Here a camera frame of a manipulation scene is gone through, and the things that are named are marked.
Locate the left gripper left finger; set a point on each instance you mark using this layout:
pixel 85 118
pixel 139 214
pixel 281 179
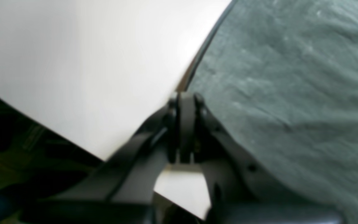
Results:
pixel 121 190

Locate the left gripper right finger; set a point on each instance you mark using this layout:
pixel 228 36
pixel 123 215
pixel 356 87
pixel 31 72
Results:
pixel 241 190

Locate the dark grey t-shirt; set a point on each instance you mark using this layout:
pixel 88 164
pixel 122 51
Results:
pixel 282 77

